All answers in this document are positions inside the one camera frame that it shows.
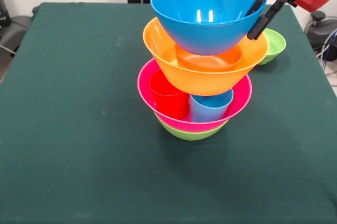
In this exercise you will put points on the small green bowl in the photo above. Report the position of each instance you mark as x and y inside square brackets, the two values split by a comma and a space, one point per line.
[276, 46]

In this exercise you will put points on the large blue bowl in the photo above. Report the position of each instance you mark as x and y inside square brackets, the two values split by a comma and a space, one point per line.
[205, 37]

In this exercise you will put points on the small red-orange bowl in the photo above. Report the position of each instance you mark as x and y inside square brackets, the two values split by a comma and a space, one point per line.
[208, 63]

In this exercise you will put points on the large pink bowl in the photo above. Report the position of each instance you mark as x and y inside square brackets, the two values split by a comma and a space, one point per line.
[237, 95]

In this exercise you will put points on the large orange bowl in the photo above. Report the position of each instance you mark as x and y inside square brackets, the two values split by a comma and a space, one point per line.
[200, 81]

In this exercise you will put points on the blue cup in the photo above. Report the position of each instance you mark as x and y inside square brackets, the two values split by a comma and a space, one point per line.
[208, 110]

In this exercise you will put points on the red cup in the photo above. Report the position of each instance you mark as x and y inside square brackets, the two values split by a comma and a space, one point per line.
[171, 102]

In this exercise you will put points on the large green bowl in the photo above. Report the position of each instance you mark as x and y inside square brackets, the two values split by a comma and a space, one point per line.
[192, 135]

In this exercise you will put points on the dark green tablecloth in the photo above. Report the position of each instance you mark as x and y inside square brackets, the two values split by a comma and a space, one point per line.
[79, 155]

